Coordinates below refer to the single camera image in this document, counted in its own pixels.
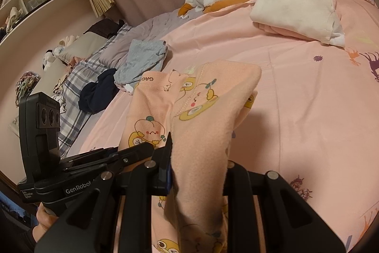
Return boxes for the folded white fleece garment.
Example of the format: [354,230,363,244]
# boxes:
[249,0,346,47]

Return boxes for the black and white plush toy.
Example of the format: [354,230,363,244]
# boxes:
[43,46,66,71]

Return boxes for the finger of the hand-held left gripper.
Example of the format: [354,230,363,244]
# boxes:
[60,147,119,165]
[63,142,155,175]

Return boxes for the person's left forearm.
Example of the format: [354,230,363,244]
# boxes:
[16,228,39,253]

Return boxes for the plaid blanket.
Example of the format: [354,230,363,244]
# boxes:
[58,34,125,159]

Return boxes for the pink cartoon print pants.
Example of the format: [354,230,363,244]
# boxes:
[118,60,262,253]

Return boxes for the person's left hand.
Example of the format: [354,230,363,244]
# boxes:
[32,206,60,242]

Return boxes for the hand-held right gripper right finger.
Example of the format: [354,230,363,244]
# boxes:
[223,161,346,253]

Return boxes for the grey-blue garment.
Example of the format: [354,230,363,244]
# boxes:
[114,39,169,92]

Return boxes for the beige pillow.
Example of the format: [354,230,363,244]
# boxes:
[58,32,108,64]

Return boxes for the dark navy garment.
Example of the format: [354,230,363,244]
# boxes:
[79,68,119,114]

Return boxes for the grey quilt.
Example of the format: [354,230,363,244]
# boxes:
[99,10,190,68]

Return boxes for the pink printed bed sheet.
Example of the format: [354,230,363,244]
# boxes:
[80,0,379,253]

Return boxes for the dark brown pillow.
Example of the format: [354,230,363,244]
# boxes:
[84,18,125,38]

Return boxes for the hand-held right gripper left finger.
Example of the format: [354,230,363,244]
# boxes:
[34,132,175,253]

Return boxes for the patterned cloth bundle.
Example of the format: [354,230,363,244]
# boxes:
[15,71,40,107]

